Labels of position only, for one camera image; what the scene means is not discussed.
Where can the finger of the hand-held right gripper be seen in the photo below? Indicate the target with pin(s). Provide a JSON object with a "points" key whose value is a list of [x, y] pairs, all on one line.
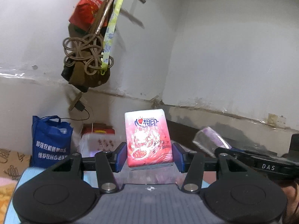
{"points": [[236, 152]]}

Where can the red hanging bag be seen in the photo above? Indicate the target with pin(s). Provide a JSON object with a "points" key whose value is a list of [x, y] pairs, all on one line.
{"points": [[87, 11]]}

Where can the brown hanging bag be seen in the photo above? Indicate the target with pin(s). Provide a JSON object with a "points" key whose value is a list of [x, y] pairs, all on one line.
{"points": [[86, 70]]}

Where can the beige wall socket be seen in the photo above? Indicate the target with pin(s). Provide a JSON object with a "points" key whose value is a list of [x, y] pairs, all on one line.
{"points": [[276, 120]]}

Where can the red and white carton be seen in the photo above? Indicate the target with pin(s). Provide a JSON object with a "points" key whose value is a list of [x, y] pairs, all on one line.
{"points": [[98, 137]]}

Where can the red and pink tissue pack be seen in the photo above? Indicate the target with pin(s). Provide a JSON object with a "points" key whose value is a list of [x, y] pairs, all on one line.
{"points": [[147, 140]]}

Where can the clear packet with purple print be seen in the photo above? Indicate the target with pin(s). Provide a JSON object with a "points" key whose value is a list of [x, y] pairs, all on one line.
{"points": [[210, 140]]}

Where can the cardboard sheet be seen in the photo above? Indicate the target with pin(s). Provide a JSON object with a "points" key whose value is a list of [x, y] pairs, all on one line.
{"points": [[12, 163]]}

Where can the black charger plug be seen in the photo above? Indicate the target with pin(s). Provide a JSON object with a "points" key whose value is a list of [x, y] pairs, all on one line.
{"points": [[80, 106]]}

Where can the person's right hand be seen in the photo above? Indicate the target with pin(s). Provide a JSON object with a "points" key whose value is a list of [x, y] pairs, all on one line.
{"points": [[292, 200]]}

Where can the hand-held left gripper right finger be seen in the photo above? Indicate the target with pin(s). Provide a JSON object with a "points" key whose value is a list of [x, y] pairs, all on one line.
{"points": [[178, 157]]}

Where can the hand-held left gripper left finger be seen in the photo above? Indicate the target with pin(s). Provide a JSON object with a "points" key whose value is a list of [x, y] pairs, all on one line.
{"points": [[121, 157]]}

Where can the blue tote bag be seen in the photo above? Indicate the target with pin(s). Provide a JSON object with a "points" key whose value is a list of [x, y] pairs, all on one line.
{"points": [[50, 142]]}

